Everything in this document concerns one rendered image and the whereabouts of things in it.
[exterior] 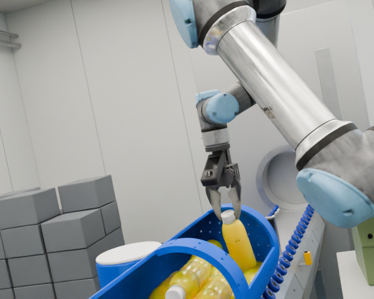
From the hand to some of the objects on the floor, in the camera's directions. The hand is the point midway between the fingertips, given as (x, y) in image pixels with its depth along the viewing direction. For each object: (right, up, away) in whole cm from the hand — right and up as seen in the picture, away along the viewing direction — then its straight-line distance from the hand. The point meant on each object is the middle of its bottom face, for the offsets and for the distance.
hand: (228, 216), depth 138 cm
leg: (+69, -106, +125) cm, 178 cm away
